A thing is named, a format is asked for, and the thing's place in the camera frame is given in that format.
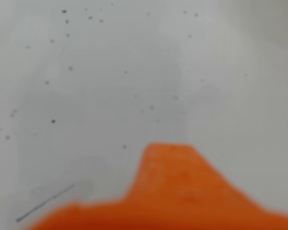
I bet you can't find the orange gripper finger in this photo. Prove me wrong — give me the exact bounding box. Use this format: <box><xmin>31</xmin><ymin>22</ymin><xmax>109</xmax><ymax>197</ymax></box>
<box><xmin>24</xmin><ymin>142</ymin><xmax>288</xmax><ymax>230</ymax></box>

